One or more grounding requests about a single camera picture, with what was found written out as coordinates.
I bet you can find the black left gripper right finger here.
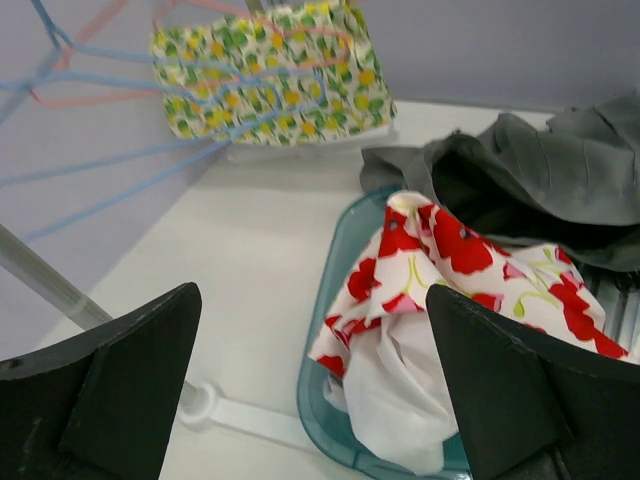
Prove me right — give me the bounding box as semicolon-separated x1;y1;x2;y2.
426;285;639;479

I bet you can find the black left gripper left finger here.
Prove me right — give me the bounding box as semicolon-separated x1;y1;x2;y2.
1;282;202;479

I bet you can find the white skirt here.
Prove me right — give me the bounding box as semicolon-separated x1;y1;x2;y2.
323;312;458;475

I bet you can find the red poppy print skirt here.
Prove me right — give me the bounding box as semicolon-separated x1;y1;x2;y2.
325;192;639;376

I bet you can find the grey skirt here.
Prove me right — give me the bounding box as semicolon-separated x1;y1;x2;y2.
360;94;639;273

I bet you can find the teal plastic basin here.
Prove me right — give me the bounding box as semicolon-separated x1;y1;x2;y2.
295;187;474;480

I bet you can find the blue wire hanger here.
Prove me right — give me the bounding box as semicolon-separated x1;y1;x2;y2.
16;1;326;144
0;29;281;241

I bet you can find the lemon print skirt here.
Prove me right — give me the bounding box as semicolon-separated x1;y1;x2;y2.
150;1;397;146

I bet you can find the pink hanger with poppy skirt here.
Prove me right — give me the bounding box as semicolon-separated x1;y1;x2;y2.
22;1;162;108

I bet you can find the silver clothes rack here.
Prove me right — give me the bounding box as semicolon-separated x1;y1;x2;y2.
0;119;401;451

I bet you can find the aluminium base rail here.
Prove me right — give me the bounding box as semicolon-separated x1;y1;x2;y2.
578;264;639;356

